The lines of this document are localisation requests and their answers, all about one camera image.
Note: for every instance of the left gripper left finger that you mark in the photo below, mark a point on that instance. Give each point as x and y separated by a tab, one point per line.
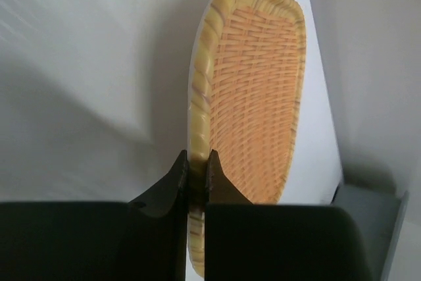
143	239

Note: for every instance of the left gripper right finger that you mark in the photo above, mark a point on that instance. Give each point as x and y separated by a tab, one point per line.
245	241

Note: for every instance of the woven bamboo pattern tray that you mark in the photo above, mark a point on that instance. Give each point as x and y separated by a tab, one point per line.
244	95

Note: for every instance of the grey plastic bin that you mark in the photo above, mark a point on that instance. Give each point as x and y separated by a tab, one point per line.
379	217

